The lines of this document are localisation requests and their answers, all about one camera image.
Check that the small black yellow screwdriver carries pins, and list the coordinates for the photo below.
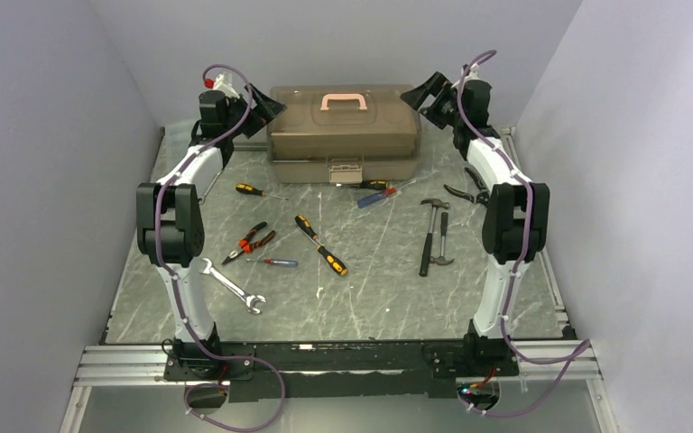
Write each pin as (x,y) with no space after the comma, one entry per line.
(246,189)

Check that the orange black needle nose pliers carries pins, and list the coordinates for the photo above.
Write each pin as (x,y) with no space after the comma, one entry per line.
(248,244)

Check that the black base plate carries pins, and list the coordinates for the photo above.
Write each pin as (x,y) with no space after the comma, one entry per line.
(267,370)

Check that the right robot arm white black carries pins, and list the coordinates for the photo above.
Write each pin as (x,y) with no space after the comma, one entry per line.
(516,208)

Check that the black yellow screwdriver near latch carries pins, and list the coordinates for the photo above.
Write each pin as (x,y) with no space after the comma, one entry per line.
(377,185)

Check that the long claw hammer black grip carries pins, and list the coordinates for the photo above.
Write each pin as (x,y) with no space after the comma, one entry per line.
(426,252)

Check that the blue handled screwdriver red collar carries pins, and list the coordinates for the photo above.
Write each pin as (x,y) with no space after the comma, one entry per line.
(381,195)

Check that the aluminium rail frame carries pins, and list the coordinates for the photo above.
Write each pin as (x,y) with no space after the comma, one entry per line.
(119,385)

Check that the large silver open wrench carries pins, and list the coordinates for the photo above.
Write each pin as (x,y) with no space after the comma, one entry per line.
(250,300)

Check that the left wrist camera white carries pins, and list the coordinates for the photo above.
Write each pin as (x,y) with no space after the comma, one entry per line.
(221,83)

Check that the beige plastic toolbox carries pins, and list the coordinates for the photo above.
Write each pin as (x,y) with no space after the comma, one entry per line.
(343,134)

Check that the small blue precision screwdriver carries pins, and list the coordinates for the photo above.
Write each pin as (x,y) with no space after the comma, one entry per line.
(276,262)

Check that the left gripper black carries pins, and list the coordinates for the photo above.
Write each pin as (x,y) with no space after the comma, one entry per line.
(266,111)

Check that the small silver wrench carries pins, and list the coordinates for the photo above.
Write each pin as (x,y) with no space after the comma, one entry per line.
(205,187)

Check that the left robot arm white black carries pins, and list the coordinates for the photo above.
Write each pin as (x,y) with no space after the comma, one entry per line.
(169,228)

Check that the black handled pliers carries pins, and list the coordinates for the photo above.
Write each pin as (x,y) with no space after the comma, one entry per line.
(482,197)

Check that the large black yellow screwdriver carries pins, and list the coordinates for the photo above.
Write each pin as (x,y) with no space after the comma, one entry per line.
(334,263)
(304,225)

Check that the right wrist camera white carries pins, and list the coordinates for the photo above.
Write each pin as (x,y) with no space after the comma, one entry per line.
(469,72)

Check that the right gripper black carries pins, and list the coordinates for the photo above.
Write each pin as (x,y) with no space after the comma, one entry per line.
(432,87)

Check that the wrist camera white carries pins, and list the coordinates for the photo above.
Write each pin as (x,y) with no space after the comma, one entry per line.
(469,72)
(221,83)

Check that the short claw hammer black grip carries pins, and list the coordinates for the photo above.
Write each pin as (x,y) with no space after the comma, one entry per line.
(441,259)

